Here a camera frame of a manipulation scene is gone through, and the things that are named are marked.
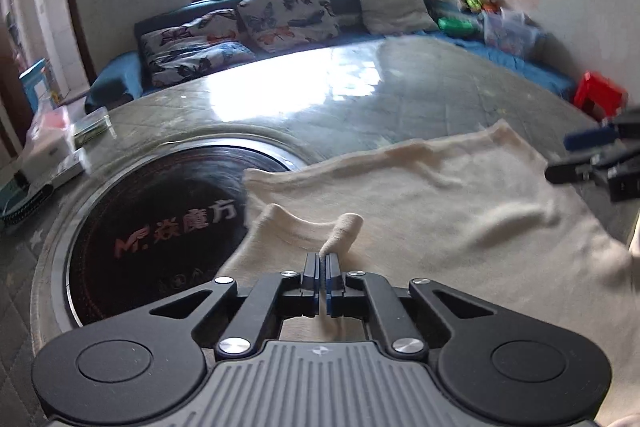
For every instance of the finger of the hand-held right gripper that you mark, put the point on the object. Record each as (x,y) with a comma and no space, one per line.
(570,172)
(587,138)

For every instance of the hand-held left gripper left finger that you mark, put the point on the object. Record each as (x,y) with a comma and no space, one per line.
(311,279)

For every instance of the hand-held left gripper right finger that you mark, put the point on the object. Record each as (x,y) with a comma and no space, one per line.
(331,282)

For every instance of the cream knit garment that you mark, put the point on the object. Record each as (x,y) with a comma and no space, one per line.
(450,217)

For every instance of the red plastic stool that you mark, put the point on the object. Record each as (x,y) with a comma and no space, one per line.
(597,92)

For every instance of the clear plastic box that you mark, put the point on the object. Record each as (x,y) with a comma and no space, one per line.
(507,32)

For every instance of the black round hotplate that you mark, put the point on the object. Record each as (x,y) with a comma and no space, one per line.
(165,217)

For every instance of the pile of colourful toys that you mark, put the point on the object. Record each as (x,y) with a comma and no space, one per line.
(457,14)

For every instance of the grey cushion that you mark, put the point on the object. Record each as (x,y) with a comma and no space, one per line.
(395,9)

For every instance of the butterfly print cushion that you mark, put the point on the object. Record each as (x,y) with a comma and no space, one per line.
(195,29)
(200,64)
(290,12)

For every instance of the white flat box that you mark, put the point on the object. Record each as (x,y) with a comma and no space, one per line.
(69,167)

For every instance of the green packet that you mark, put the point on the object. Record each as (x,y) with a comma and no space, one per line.
(92,126)

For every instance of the blue sofa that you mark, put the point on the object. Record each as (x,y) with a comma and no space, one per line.
(125,77)

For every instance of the light blue box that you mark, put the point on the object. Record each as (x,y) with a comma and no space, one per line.
(36,79)

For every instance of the wooden door frame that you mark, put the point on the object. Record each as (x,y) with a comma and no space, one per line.
(76,12)

